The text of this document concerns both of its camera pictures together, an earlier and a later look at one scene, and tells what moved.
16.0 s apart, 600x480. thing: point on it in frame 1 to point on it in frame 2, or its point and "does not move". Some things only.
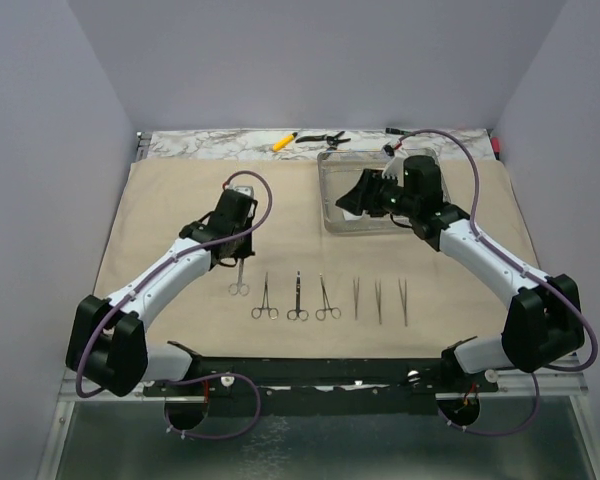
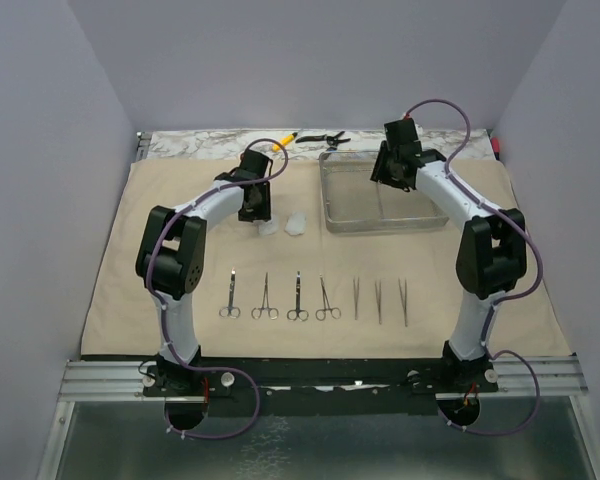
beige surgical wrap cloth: x=307 y=293 does not move
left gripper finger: x=218 y=261 to x=250 y=216
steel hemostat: x=272 y=312 does not move
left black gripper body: x=249 y=229 to x=259 y=204
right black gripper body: x=391 y=195 to x=391 y=171
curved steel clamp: x=321 y=313 does not move
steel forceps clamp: x=298 y=312 does not move
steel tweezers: x=356 y=292 does not move
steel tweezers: x=404 y=298 does not move
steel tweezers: x=378 y=294 does not move
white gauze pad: x=349 y=216 to x=296 y=223
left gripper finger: x=246 y=204 to x=267 y=201
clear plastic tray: x=337 y=171 does not move
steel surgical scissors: x=239 y=287 to x=230 y=310
